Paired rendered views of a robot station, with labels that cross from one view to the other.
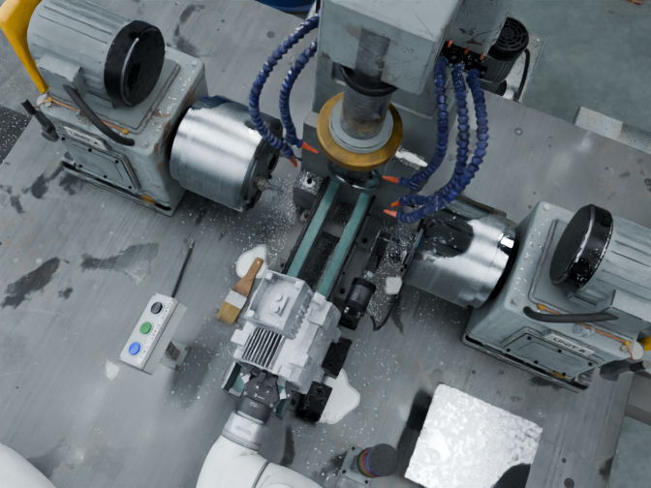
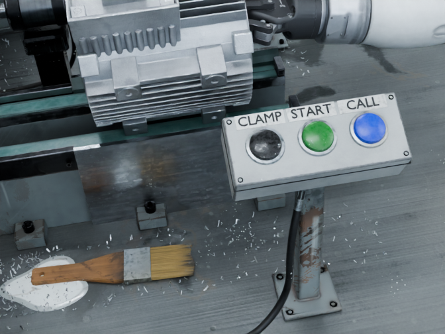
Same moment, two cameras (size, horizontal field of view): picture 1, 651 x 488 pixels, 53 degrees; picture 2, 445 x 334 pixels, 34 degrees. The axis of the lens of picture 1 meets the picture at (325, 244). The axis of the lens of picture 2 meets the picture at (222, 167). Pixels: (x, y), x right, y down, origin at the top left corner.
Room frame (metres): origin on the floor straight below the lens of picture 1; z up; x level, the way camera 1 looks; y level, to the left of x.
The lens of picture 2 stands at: (0.53, 0.81, 1.52)
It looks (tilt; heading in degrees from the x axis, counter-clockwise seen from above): 43 degrees down; 250
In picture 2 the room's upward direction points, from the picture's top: 4 degrees counter-clockwise
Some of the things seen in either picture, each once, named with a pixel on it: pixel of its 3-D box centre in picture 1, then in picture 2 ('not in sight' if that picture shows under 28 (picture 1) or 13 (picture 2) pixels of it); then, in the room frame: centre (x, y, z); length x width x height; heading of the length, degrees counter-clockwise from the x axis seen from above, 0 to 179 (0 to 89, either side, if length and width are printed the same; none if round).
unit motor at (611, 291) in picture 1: (604, 301); not in sight; (0.49, -0.63, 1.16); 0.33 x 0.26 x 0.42; 76
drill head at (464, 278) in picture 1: (466, 253); not in sight; (0.59, -0.34, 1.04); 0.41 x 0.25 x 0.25; 76
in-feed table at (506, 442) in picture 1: (468, 452); not in sight; (0.14, -0.44, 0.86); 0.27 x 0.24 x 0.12; 76
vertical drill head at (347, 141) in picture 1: (366, 100); not in sight; (0.71, -0.03, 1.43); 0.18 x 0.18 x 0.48
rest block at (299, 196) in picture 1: (308, 190); not in sight; (0.76, 0.07, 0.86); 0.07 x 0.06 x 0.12; 76
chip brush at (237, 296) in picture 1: (241, 289); (113, 268); (0.46, 0.20, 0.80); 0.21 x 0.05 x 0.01; 162
